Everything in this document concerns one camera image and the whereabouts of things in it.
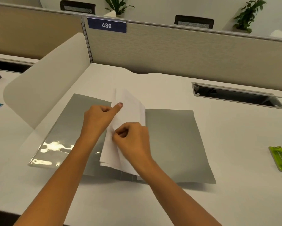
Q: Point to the person's right hand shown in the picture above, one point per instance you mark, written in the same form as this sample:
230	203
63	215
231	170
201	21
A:
136	143

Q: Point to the person's left hand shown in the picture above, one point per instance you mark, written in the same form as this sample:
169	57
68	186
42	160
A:
96	122

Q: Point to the white paper pink house drawing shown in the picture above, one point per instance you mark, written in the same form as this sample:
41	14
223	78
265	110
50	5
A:
131	108

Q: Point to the person's left forearm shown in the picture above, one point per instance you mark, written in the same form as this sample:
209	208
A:
58	185

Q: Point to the person's right forearm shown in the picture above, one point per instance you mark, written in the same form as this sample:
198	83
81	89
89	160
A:
178	200

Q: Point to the white side divider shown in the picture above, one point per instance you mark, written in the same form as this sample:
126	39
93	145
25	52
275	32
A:
110	14
281	35
44	87

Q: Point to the blue desk number sign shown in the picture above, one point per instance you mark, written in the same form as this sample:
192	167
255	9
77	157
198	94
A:
106	25

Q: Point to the beige fabric partition panel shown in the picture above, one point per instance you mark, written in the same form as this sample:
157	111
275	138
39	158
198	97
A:
178	51

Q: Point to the brown partition panel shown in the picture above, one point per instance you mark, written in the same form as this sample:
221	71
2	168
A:
32	32

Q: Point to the black mesh office chair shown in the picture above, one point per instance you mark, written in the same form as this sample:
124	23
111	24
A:
77	7
194	22

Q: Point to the potted long-leaf plant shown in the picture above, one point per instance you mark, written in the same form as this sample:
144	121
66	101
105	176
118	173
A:
118	5

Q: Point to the potted small-leaf plant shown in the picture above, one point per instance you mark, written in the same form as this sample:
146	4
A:
248	16

